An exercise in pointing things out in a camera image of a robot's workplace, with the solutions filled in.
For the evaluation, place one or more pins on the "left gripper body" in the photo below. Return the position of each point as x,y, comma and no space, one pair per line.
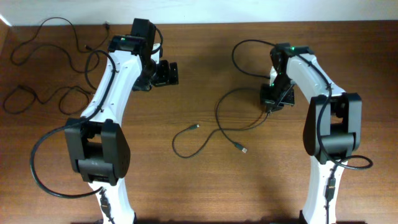
169,73

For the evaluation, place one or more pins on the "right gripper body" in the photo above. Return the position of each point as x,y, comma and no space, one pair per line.
278,99

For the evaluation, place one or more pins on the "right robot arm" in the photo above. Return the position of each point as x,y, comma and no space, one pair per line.
332,130

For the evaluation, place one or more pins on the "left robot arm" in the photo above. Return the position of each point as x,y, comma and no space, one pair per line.
98,149

